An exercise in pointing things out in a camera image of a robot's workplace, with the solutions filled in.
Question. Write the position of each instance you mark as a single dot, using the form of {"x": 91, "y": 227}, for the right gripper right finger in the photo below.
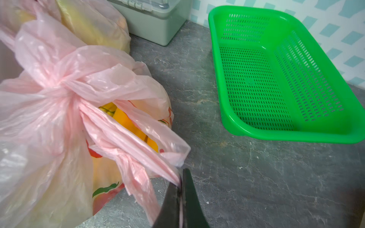
{"x": 192, "y": 214}

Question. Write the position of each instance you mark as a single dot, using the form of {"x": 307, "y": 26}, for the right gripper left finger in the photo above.
{"x": 169, "y": 216}

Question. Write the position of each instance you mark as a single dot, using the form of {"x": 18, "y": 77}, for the green plastic basket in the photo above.
{"x": 276, "y": 83}

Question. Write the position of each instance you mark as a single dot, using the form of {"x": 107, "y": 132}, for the pink plastic bags pile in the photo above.
{"x": 60, "y": 154}

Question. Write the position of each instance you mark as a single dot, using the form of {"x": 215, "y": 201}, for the clear plastic storage box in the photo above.
{"x": 155, "y": 21}

